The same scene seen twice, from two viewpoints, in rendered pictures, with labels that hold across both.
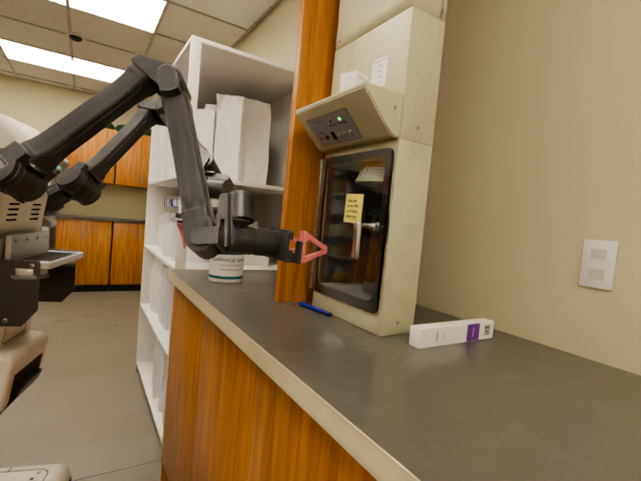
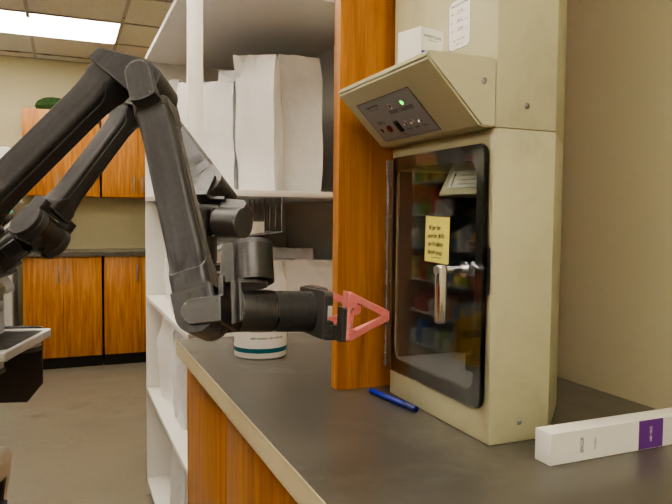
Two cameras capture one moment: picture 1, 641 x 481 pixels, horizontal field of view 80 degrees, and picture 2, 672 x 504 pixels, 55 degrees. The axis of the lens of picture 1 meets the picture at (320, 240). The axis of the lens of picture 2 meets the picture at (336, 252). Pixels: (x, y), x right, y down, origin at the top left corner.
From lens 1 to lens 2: 15 cm
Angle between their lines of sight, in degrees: 9
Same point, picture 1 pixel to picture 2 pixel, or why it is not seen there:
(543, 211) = not seen: outside the picture
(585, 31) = not seen: outside the picture
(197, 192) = (190, 244)
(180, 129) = (162, 152)
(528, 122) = not seen: outside the picture
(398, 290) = (515, 370)
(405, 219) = (518, 254)
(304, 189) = (365, 209)
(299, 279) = (367, 351)
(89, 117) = (40, 149)
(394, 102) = (481, 73)
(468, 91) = (631, 17)
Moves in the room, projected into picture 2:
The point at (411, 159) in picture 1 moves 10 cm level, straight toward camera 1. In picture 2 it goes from (520, 158) to (511, 152)
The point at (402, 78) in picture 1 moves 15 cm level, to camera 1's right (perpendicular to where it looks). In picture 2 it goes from (492, 32) to (601, 28)
